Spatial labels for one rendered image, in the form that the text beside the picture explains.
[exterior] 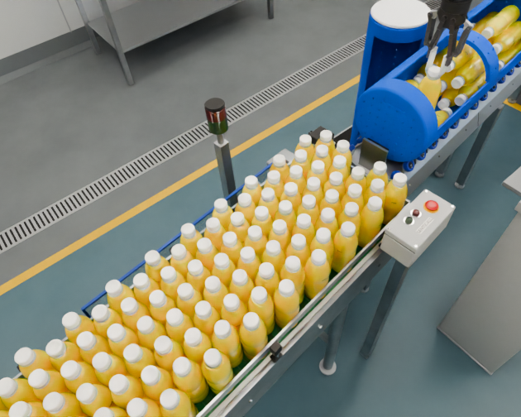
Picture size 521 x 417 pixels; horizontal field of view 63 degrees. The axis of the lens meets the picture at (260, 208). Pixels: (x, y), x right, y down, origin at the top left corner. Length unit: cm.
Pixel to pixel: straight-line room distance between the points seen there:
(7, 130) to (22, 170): 51
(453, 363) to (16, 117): 344
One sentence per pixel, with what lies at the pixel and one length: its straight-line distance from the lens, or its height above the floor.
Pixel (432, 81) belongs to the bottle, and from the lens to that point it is 147.
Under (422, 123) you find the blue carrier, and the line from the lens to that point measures 144.
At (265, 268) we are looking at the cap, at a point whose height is 110.
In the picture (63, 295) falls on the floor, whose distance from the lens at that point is 262.
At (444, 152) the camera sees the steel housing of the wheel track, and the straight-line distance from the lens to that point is 181.
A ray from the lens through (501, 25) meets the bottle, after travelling 200.
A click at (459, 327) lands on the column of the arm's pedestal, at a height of 15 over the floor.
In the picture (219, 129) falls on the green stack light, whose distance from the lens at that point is 137.
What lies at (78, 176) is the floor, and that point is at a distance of 315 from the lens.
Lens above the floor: 208
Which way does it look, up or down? 52 degrees down
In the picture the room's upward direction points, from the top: 5 degrees counter-clockwise
